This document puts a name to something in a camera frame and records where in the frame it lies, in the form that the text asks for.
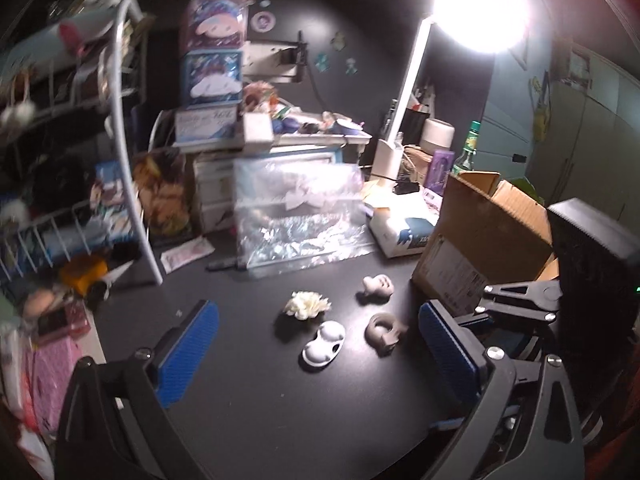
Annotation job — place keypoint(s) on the black pen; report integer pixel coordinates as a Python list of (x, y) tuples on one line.
[(226, 264)]

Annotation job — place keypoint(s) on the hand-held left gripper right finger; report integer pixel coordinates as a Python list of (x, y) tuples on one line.
[(450, 360)]

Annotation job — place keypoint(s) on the clear plastic bag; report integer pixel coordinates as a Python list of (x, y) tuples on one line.
[(300, 215)]

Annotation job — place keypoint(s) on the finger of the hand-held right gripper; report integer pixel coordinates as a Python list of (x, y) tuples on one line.
[(505, 337), (525, 294)]

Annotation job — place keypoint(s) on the white flower hair clip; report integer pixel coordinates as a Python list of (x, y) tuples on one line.
[(307, 305)]

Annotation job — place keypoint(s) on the blue cartoon character box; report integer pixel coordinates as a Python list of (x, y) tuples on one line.
[(212, 80)]

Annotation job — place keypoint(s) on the small white square box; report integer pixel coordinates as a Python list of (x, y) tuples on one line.
[(257, 129)]

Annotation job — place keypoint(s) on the white desk lamp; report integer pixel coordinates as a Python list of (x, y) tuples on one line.
[(395, 125)]

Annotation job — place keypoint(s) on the white tissue pack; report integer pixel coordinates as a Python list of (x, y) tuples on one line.
[(400, 232)]

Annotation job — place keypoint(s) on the yellow toy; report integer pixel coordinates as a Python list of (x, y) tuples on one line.
[(82, 272)]

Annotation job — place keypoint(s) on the flat white-blue printed box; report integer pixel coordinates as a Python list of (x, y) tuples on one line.
[(207, 126)]

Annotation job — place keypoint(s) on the pink small box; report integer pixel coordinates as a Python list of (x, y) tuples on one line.
[(55, 324)]

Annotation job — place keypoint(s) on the white two-hollow case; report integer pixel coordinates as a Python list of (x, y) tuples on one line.
[(324, 346)]

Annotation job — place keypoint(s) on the white cylindrical container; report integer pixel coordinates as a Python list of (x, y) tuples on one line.
[(437, 134)]

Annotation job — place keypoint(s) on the pink flat packet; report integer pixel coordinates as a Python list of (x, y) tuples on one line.
[(187, 253)]

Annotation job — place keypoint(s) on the brown cardboard box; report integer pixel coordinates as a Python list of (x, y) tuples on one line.
[(480, 240)]

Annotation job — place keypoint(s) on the pink patterned cloth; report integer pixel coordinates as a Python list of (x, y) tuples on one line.
[(47, 385)]

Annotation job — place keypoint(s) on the brown printed cushion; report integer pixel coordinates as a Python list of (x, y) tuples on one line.
[(160, 192)]

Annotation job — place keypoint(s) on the grey earbud-shaped figure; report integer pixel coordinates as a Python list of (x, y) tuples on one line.
[(376, 287)]

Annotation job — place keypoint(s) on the green glass bottle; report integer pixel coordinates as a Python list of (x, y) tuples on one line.
[(467, 152)]

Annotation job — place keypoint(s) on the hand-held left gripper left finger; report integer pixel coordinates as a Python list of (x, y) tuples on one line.
[(187, 355)]

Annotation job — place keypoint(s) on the purple box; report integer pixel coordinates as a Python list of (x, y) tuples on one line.
[(440, 170)]

